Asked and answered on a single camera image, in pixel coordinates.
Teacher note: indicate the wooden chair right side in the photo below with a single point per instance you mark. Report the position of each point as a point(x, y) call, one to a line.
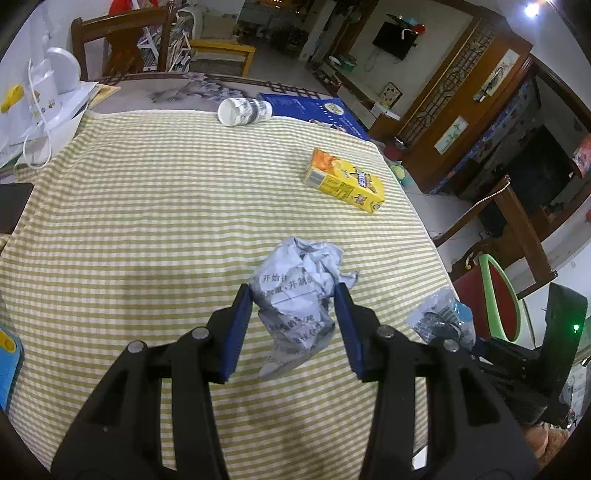
point(519, 240)

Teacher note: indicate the green striped table cloth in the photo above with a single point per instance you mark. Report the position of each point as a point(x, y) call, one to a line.
point(147, 222)

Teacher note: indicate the yellow wooden bench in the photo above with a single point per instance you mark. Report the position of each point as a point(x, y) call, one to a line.
point(214, 56)

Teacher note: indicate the white magazine rack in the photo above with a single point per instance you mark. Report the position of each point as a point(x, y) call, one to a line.
point(179, 52)

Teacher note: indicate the yellow lemon tea carton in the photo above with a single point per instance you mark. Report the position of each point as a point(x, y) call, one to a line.
point(340, 179)

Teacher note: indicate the right hand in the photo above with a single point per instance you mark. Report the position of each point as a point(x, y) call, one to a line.
point(545, 441)

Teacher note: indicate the wall mounted television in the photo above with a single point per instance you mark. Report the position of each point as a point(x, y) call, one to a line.
point(395, 39)

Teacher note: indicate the blue yellow toy tablet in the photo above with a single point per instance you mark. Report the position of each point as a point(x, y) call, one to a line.
point(11, 354)

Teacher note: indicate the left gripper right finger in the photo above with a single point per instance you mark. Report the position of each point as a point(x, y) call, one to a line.
point(471, 432)

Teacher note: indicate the printed paper ball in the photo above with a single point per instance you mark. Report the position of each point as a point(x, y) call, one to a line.
point(293, 289)

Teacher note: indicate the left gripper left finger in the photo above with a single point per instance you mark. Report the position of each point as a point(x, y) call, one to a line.
point(151, 414)

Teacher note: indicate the wooden chair at table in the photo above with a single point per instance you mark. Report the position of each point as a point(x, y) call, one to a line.
point(122, 33)

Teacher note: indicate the tv cabinet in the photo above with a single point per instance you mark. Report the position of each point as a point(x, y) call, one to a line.
point(380, 122)

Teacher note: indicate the blue book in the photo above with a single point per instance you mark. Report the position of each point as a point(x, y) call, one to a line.
point(329, 112)

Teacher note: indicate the green plush toy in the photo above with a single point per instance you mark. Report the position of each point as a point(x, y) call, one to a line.
point(401, 174)

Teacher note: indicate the red green trash bin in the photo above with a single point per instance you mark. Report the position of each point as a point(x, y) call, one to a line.
point(489, 294)

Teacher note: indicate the black phone on table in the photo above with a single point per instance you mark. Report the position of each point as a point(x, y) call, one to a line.
point(13, 199)

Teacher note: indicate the red plastic bag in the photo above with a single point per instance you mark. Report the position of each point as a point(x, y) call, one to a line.
point(122, 6)

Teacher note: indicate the paper cup with pattern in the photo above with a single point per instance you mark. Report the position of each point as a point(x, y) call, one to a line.
point(243, 111)

